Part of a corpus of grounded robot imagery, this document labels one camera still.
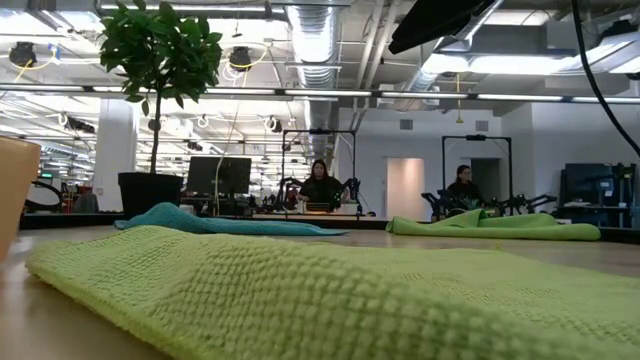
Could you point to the grey wall air vent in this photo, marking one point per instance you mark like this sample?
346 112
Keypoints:
481 125
406 124

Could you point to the smooth green microfiber towel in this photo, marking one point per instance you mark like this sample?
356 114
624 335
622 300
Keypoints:
500 231

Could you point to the black ceiling device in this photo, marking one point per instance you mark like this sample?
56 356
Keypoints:
22 54
240 57

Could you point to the teal microfiber towel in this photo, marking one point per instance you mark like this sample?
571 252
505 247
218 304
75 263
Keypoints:
200 222

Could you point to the wooden background workbench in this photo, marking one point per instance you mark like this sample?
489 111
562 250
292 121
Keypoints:
310 216

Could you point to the black plant pot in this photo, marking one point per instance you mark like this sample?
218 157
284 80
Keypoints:
150 195

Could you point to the black computer monitor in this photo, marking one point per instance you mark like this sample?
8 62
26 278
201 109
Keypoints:
220 175

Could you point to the black metal rig frame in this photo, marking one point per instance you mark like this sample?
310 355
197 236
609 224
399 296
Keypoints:
475 137
320 131

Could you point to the black monitor on desk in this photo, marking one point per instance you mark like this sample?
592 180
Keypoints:
585 182

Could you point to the light green waffle microfiber towel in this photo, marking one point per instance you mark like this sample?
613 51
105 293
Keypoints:
300 300

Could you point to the silver corrugated ceiling duct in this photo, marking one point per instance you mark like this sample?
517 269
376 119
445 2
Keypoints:
315 35

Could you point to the long ceiling light strip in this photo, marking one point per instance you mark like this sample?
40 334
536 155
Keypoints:
300 92
520 97
425 95

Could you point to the silver smooth ceiling duct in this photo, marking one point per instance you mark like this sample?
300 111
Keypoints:
445 55

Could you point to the green leafy indoor tree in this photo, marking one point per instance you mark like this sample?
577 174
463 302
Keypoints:
165 50

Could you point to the pale pink door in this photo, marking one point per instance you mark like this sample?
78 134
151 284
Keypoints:
405 190

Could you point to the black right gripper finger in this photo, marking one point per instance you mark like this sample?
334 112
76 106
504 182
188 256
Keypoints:
440 20

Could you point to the person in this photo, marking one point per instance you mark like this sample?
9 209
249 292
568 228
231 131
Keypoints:
465 192
320 190

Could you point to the black background robot arm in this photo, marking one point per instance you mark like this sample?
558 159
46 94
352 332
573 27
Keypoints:
525 202
287 192
435 202

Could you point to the white building column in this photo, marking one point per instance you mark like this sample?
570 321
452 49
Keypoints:
115 160

